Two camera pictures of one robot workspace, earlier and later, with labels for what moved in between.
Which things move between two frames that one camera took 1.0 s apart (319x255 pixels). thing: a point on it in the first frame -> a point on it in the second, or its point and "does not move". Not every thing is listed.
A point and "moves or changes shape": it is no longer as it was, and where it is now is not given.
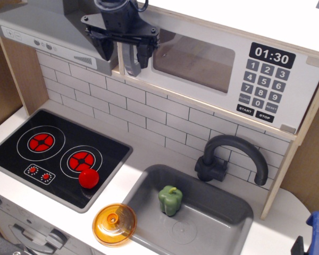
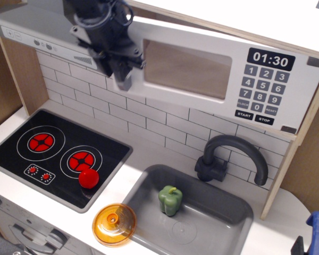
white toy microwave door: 265,83 moves or changes shape
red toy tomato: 88,178 does not move
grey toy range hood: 53,27 does not move
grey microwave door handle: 132,67 moves or changes shape
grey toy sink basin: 213,218 does not move
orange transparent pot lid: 114,224 does not move
